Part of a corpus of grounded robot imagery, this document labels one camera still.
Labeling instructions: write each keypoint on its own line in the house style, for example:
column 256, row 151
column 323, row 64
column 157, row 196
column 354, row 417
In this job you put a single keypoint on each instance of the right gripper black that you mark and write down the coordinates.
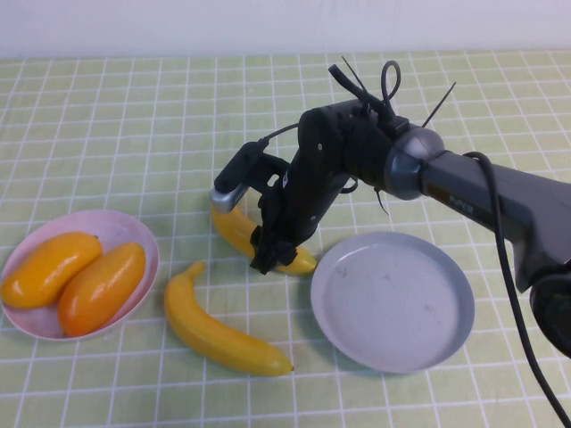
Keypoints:
column 303, row 205

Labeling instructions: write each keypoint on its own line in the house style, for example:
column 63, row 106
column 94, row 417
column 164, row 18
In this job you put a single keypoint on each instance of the yellow banana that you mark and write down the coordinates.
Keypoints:
column 209, row 332
column 236, row 232

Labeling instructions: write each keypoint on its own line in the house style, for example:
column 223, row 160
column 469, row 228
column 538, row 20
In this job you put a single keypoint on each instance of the reddish orange mango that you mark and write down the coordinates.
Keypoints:
column 100, row 290

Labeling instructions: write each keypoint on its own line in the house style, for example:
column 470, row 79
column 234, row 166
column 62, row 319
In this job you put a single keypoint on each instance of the yellow orange mango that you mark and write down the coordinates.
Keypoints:
column 49, row 272

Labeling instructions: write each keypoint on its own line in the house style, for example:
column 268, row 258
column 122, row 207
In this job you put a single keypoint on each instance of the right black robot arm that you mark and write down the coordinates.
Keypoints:
column 468, row 191

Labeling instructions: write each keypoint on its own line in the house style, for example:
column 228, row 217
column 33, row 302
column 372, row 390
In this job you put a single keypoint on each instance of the blue-grey round plate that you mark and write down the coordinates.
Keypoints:
column 388, row 307

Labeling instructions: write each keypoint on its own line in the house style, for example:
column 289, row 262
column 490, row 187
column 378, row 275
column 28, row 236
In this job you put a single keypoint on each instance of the pink round plate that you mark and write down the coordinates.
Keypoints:
column 120, row 229

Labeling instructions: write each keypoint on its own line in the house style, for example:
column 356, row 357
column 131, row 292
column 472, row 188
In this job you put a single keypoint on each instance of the black zip tie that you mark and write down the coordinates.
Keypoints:
column 380, row 203
column 439, row 104

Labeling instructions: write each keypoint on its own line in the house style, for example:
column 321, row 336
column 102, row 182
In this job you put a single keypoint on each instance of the green checked tablecloth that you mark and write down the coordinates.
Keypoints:
column 134, row 134

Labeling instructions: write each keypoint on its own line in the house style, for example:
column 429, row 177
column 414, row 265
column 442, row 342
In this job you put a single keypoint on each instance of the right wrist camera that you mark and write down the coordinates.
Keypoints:
column 232, row 178

